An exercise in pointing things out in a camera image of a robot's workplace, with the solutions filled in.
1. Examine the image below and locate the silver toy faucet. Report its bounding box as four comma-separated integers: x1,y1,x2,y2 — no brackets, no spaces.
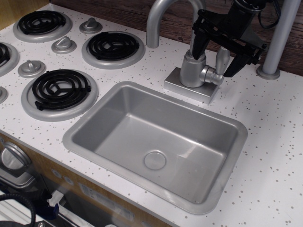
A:
146,0,224,104

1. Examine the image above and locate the silver oven door handle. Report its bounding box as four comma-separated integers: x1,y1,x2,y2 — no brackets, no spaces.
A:
0,169,37,192

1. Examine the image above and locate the silver stove knob middle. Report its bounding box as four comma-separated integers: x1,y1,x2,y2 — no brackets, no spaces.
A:
51,36,77,54

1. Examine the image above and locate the front right stove burner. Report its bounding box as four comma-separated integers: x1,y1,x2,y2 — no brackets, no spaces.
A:
21,70,98,122

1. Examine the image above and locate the grey plastic sink basin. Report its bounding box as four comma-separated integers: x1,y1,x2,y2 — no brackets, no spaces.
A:
62,81,248,215

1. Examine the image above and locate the back left stove burner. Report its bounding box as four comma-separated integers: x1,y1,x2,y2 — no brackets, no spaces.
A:
13,10,72,43

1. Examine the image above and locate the silver stove knob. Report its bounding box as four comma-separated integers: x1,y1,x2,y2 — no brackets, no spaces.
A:
18,60,46,79
79,17,103,34
51,36,77,54

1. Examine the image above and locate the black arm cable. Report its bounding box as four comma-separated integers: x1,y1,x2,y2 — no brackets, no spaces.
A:
257,0,282,30

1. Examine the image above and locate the silver stove knob lower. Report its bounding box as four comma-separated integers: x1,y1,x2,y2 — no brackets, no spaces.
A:
18,60,46,79

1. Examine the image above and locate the silver stove knob edge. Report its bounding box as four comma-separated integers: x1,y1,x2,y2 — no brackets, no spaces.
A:
0,87,8,103

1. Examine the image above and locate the silver faucet lever handle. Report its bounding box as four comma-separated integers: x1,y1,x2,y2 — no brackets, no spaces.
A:
215,46,230,76

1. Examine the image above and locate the silver stove knob top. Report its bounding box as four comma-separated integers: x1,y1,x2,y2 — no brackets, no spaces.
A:
79,17,103,34

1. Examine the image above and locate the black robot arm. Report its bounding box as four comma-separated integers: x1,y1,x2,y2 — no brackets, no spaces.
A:
192,0,267,77

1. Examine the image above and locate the stove burner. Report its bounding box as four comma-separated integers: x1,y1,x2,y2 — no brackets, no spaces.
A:
81,31,145,70
21,70,98,122
0,42,19,77
13,10,72,43

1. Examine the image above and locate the front left stove burner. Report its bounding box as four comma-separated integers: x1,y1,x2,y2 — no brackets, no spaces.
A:
0,42,19,77

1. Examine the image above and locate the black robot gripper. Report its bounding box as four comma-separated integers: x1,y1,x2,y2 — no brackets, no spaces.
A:
192,0,267,78

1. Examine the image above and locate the back right stove burner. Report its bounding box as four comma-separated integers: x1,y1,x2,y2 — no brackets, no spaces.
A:
81,31,145,70

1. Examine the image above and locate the silver vertical support pole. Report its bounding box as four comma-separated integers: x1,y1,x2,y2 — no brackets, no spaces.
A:
257,0,301,80

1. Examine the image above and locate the silver oven dial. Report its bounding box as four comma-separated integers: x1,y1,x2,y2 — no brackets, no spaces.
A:
0,141,31,177

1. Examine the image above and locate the black cable lower left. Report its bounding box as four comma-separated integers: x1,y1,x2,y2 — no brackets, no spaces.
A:
0,192,36,224

